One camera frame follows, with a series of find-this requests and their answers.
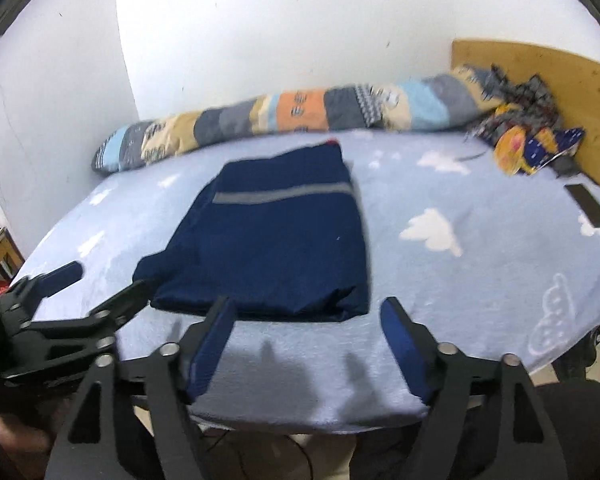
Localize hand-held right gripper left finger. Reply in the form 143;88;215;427
45;296;238;480

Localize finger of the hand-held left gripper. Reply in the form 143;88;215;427
87;280;153;332
7;261;84;311

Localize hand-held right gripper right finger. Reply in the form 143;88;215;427
380;296;556;480

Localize navy jacket with red collar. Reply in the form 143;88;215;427
132;141;372;323

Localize person's left hand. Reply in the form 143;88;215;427
0;412;53;457

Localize light blue cloud blanket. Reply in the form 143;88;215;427
10;127;600;433

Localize black phone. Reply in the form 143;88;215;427
564;183;600;230

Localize colourful patterned cloth pile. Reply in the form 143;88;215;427
466;62;587;178

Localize rolled patchwork quilt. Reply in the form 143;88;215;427
91;67;506;177

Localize wooden headboard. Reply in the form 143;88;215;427
451;39;600;188

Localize black cable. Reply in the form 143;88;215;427
200;430;317;480

